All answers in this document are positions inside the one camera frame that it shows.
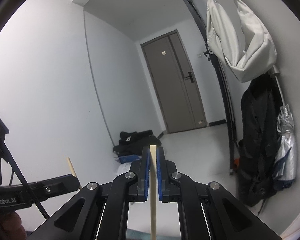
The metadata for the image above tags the person left hand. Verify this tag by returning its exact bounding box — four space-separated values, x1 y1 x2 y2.
0 211 27 240

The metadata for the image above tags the black hanging jacket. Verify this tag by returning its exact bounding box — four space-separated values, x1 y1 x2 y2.
238 73 282 207

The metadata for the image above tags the white plastic parcel bag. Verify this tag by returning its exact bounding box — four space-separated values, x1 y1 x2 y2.
116 162 132 176

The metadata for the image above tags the silver folded umbrella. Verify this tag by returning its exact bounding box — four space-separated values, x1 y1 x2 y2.
269 66 298 191

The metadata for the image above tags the black clothes pile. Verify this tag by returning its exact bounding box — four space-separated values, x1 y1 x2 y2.
113 130 161 157

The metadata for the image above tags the grey entrance door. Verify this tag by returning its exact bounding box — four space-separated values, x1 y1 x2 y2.
141 30 208 133

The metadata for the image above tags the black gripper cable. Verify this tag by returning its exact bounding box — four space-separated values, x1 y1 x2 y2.
0 134 51 219

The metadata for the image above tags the wooden chopstick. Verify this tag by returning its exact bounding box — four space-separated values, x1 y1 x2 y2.
149 145 158 240
66 157 78 178

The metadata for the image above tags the white shoulder bag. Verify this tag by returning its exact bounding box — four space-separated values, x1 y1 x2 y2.
206 0 277 83

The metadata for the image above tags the blue cardboard box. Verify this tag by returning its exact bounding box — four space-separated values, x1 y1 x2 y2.
119 154 141 164

